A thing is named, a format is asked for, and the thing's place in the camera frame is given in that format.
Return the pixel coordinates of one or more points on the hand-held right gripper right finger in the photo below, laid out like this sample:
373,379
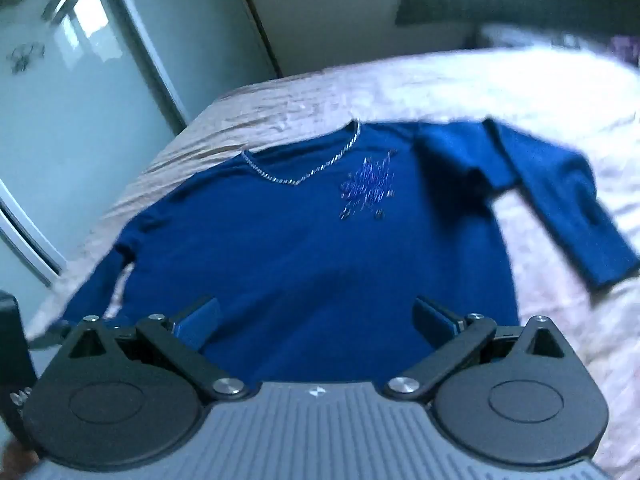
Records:
434,324

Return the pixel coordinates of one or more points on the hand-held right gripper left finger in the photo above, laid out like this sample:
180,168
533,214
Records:
199,324

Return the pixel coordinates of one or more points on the blue beaded sweater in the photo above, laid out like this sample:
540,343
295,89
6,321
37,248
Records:
310,265

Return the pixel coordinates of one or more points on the glass door wardrobe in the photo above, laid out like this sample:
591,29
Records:
85,110

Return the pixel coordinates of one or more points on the bed with pink sheet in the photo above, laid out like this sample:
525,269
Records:
560,110

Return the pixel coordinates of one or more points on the patterned pillow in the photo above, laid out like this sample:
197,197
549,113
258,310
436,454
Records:
540,40

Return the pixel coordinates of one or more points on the purple cloth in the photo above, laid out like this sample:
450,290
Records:
627,49

